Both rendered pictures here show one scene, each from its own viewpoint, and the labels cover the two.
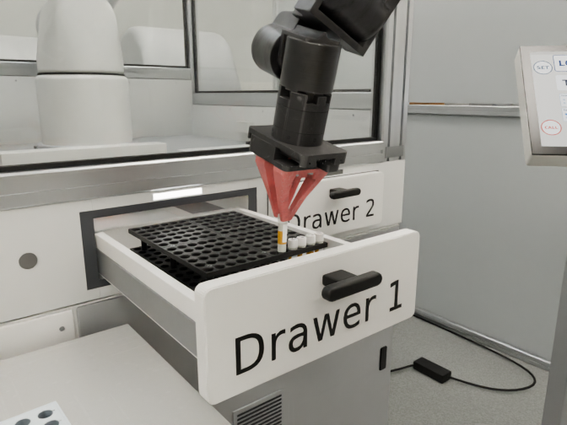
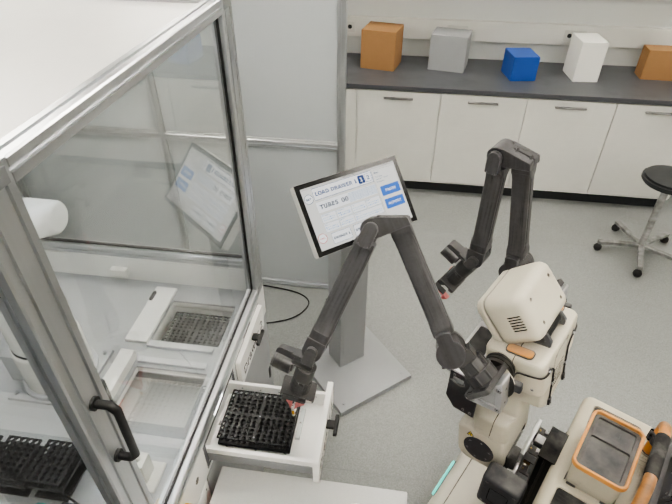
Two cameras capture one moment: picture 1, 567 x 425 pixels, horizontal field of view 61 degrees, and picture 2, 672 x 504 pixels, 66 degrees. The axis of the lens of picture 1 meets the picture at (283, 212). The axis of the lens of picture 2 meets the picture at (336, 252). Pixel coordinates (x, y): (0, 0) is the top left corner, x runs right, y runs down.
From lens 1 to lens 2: 1.37 m
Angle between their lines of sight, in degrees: 46
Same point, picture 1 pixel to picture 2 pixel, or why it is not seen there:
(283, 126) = (300, 392)
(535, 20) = (260, 81)
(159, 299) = (276, 463)
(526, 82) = (303, 212)
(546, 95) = (315, 218)
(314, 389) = not seen: hidden behind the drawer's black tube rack
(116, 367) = (250, 487)
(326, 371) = not seen: hidden behind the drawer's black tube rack
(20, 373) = not seen: outside the picture
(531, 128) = (314, 242)
